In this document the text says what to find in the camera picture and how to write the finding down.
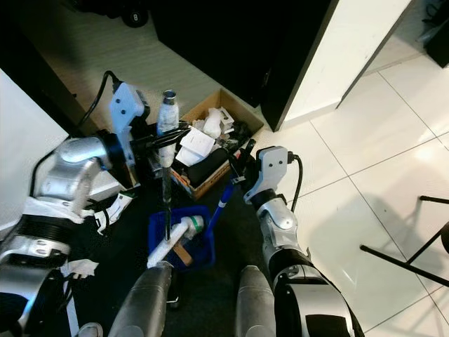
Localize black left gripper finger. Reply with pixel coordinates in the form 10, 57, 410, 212
149, 135, 194, 157
149, 126, 193, 143

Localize blue plastic dustpan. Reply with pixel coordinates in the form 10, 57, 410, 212
147, 181, 236, 272

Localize black floor mat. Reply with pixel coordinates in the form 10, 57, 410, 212
42, 161, 283, 337

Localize white paper carton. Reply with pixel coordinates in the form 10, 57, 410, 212
177, 126, 215, 168

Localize brown cardboard box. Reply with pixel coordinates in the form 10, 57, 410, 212
168, 88, 266, 201

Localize white crumpled plastic bag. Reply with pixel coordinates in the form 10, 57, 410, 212
200, 105, 236, 138

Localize brown cardboard piece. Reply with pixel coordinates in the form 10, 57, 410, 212
172, 242, 194, 267

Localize black cabinet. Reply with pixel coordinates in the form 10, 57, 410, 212
151, 0, 339, 131

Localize black round weight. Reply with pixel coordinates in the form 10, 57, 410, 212
122, 4, 149, 28

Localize grey right robot leg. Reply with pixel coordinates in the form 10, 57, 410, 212
235, 265, 279, 337

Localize grey robot leg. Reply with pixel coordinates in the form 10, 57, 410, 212
235, 265, 279, 337
109, 261, 173, 337

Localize grey left robot leg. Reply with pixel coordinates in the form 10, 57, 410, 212
109, 261, 173, 337

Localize black metal chair legs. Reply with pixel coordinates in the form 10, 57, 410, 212
359, 197, 449, 289

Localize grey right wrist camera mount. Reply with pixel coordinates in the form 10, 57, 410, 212
255, 146, 293, 194

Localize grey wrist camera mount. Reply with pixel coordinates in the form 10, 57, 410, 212
255, 146, 293, 194
109, 82, 149, 166

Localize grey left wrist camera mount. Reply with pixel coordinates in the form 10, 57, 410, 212
109, 82, 149, 166

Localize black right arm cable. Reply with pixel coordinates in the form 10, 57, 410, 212
287, 153, 303, 213

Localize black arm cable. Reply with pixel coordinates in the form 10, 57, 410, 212
30, 70, 121, 199
287, 153, 303, 213

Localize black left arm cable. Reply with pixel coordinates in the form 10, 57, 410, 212
30, 70, 121, 199

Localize black door frame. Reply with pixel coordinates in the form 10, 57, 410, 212
0, 39, 79, 139

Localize black box with cables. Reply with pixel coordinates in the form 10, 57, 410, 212
423, 14, 449, 68

